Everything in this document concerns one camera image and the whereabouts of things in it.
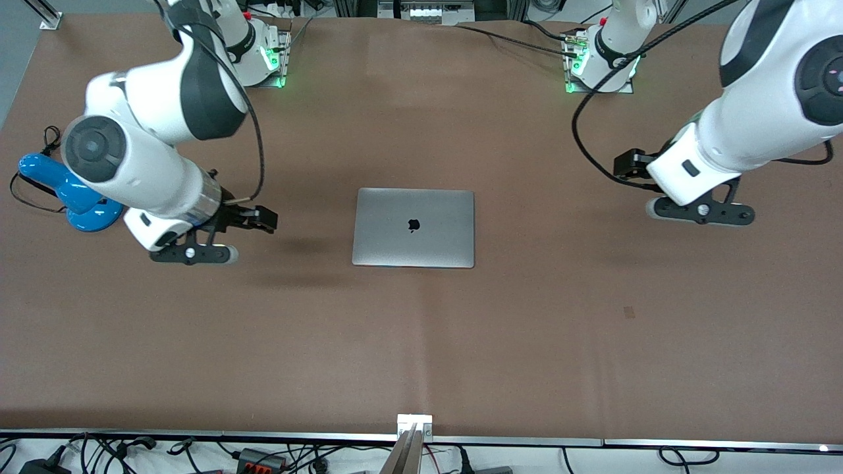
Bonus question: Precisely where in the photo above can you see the thin black table cable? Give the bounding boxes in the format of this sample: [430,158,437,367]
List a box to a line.
[453,24,580,60]

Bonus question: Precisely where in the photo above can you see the grey control box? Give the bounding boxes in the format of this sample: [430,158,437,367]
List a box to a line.
[377,0,476,27]

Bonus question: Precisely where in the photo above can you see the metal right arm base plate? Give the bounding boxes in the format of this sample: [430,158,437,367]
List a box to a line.
[254,25,292,89]

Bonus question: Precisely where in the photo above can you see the black orange connector block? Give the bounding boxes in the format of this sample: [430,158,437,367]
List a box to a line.
[236,448,288,474]

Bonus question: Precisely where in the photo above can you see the blue desk lamp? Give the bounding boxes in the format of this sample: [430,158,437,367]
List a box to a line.
[18,153,124,232]

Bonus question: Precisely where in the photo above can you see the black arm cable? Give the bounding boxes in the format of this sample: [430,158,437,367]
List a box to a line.
[571,0,745,192]
[155,0,265,203]

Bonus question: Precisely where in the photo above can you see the black power adapter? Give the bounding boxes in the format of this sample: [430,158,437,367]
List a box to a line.
[18,454,72,474]

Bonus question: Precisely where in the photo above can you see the grey cable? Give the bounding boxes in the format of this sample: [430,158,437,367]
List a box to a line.
[286,16,315,50]

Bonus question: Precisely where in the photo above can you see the silver table edge rail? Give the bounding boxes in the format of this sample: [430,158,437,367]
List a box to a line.
[0,428,843,454]

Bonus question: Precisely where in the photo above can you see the aluminium profile beam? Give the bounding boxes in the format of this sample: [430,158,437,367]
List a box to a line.
[379,425,427,474]

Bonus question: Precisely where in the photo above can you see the aluminium corner profile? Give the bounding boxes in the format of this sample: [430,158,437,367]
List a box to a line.
[23,0,64,31]

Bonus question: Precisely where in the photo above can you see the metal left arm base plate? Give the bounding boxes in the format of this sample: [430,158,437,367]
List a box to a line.
[563,28,635,95]

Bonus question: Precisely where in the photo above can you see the brown table cover sheet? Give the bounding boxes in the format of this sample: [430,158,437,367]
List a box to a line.
[0,14,843,443]

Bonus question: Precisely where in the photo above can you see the white metal edge bracket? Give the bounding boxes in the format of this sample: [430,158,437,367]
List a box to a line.
[396,413,434,440]

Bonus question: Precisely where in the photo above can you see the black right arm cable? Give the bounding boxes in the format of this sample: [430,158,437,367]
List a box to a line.
[155,0,265,203]

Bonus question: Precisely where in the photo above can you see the grey laptop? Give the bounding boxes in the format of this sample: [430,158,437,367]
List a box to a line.
[352,188,476,269]

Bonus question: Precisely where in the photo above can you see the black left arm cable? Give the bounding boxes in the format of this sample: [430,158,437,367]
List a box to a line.
[571,0,745,192]

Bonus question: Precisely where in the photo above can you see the thick black table cable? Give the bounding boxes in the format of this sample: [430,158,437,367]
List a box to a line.
[524,20,568,41]

